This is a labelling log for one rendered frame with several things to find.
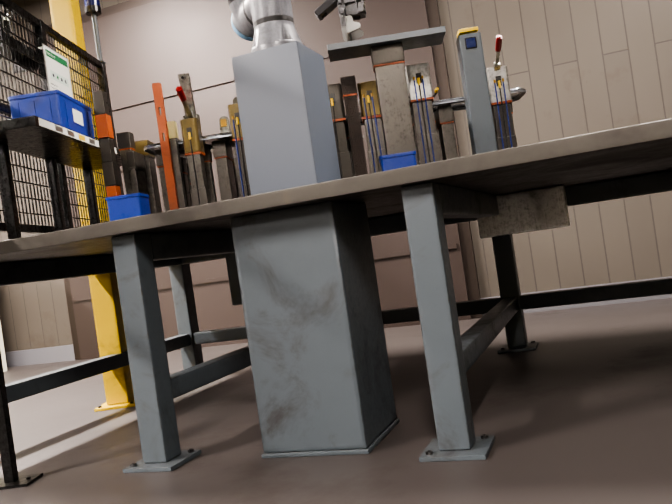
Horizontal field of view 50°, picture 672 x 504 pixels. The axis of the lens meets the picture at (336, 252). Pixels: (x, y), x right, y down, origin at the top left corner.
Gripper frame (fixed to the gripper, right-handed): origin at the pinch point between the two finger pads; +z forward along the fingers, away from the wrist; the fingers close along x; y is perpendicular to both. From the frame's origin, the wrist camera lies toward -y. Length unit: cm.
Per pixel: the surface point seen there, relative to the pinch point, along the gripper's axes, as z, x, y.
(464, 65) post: 13.6, -1.2, 35.4
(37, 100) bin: 4, -19, -98
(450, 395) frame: 103, -56, 18
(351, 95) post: 14.4, 8.3, -1.9
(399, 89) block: 17.8, -3.5, 14.5
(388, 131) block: 30.2, -4.0, 9.2
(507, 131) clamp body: 34, 17, 47
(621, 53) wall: -25, 209, 135
